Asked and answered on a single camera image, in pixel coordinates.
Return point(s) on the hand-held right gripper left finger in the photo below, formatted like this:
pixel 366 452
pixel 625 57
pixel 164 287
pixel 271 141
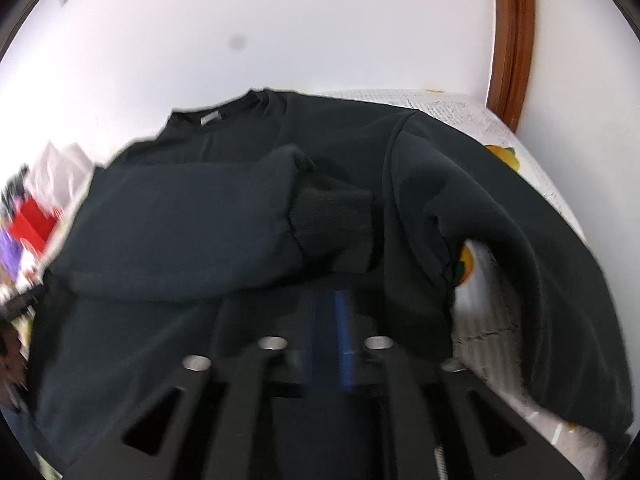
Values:
pixel 320 345

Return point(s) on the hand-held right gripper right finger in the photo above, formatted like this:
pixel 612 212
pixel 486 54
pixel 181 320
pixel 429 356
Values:
pixel 344 345

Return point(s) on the black sweater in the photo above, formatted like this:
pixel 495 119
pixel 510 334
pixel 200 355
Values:
pixel 200 210

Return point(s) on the fruit print tablecloth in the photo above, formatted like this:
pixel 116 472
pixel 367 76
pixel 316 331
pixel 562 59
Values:
pixel 500 345

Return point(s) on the red object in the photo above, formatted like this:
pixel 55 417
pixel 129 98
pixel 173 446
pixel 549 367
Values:
pixel 32 222

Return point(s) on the white object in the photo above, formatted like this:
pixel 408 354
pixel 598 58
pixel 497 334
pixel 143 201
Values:
pixel 57 170

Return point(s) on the purple object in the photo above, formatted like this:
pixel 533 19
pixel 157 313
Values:
pixel 11 252

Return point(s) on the brown wooden door frame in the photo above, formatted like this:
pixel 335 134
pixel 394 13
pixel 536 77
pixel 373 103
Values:
pixel 515 35

